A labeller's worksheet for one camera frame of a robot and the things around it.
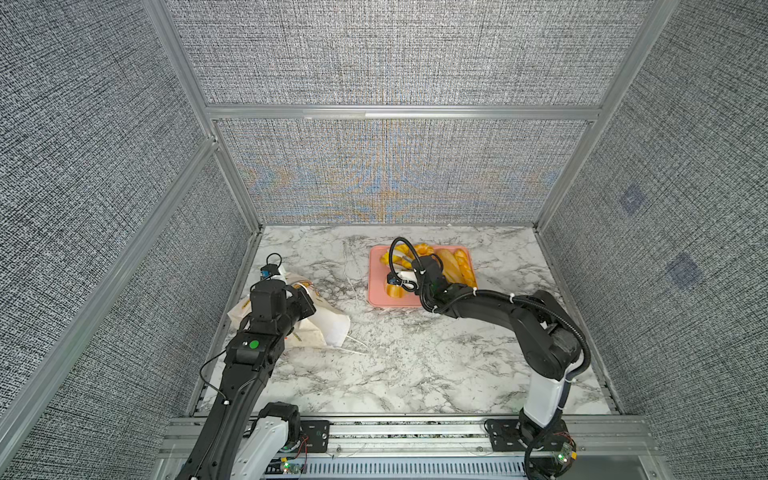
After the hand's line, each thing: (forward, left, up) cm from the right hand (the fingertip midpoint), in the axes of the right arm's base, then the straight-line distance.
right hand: (424, 261), depth 95 cm
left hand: (-18, +32, +10) cm, 38 cm away
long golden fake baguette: (+2, -10, -7) cm, 12 cm away
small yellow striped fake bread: (-6, +9, -8) cm, 14 cm away
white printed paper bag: (-17, +30, -10) cm, 36 cm away
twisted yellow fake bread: (+3, -15, -8) cm, 18 cm away
